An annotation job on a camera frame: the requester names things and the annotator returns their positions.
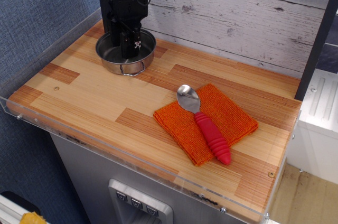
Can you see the stainless steel pot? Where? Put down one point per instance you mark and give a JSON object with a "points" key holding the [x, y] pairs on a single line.
{"points": [[112, 59]]}

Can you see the white toy sink unit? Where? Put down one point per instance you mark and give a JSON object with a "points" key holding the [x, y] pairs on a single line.
{"points": [[313, 146]]}

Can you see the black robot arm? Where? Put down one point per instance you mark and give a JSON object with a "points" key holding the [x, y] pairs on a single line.
{"points": [[125, 25]]}

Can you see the black right frame post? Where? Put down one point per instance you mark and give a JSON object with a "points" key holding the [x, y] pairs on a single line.
{"points": [[316, 50]]}

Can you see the yellow black object corner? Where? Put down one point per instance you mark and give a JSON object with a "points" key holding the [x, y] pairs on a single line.
{"points": [[32, 218]]}

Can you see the clear acrylic table guard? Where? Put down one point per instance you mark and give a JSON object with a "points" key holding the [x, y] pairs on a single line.
{"points": [[66, 91]]}

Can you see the red handled metal spoon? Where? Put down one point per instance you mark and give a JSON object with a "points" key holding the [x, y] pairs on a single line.
{"points": [[189, 100]]}

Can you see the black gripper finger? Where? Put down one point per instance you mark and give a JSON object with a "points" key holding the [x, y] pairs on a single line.
{"points": [[130, 42]]}

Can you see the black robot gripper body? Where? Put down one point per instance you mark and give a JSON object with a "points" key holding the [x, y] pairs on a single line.
{"points": [[126, 14]]}

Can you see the grey toy fridge cabinet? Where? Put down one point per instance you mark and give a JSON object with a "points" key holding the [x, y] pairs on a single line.
{"points": [[90, 173]]}

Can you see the orange folded cloth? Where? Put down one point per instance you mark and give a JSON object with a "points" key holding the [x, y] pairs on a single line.
{"points": [[231, 124]]}

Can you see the silver dispenser button panel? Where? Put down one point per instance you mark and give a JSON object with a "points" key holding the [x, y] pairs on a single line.
{"points": [[134, 206]]}

